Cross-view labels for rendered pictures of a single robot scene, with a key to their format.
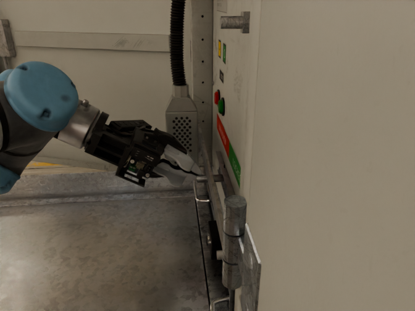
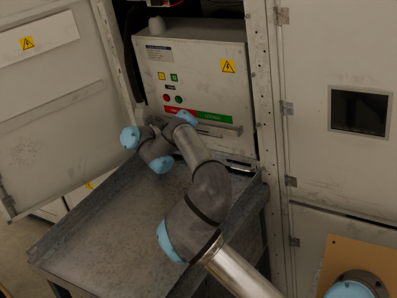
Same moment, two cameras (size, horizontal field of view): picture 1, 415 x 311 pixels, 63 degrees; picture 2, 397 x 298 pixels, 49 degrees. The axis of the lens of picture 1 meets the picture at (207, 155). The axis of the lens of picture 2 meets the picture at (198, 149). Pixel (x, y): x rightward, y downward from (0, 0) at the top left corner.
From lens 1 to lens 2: 1.32 m
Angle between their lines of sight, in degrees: 41
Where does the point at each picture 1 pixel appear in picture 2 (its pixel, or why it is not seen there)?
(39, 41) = (13, 125)
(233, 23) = (253, 75)
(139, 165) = not seen: hidden behind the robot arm
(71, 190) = (100, 197)
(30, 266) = (149, 220)
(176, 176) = not seen: hidden behind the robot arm
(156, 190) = (134, 168)
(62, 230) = (131, 207)
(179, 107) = (146, 112)
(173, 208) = not seen: hidden behind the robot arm
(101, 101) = (65, 141)
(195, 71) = (129, 91)
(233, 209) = (282, 101)
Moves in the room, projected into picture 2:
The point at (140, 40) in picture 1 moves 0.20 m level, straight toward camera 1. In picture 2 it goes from (87, 90) to (127, 94)
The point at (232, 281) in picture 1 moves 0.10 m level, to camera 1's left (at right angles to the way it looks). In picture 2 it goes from (283, 113) to (267, 128)
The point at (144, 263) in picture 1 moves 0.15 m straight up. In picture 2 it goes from (184, 185) to (177, 155)
